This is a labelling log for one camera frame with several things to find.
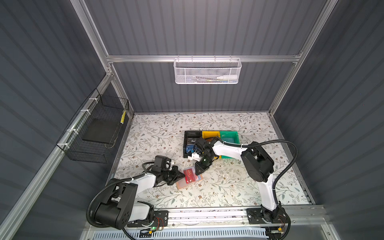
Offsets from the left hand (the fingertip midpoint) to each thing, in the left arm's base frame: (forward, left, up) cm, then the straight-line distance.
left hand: (185, 175), depth 87 cm
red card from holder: (0, -2, 0) cm, 2 cm away
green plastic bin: (+27, -32, 0) cm, 42 cm away
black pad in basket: (+14, +40, +28) cm, 50 cm away
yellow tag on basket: (+26, +34, +24) cm, 49 cm away
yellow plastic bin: (+25, -15, +5) cm, 30 cm away
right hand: (+1, -8, -2) cm, 8 cm away
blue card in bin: (+19, -4, 0) cm, 19 cm away
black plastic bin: (+25, -4, +1) cm, 25 cm away
